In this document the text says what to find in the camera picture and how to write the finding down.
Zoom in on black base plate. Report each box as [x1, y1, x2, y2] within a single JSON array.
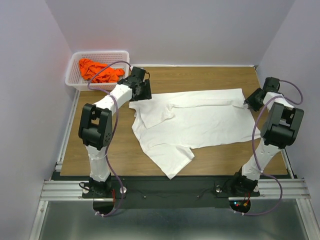
[[79, 176, 260, 214]]

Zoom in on orange t-shirt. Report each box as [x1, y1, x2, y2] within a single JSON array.
[[78, 58, 125, 84]]

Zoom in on white t-shirt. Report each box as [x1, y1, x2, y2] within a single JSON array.
[[129, 88, 260, 179]]

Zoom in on white plastic laundry basket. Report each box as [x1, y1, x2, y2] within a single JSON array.
[[65, 50, 130, 92]]

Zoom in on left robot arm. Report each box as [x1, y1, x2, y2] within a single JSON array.
[[78, 66, 152, 199]]

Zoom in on aluminium frame rail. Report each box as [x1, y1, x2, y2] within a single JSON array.
[[28, 178, 93, 240]]

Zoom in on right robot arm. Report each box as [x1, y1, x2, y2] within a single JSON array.
[[230, 77, 305, 196]]

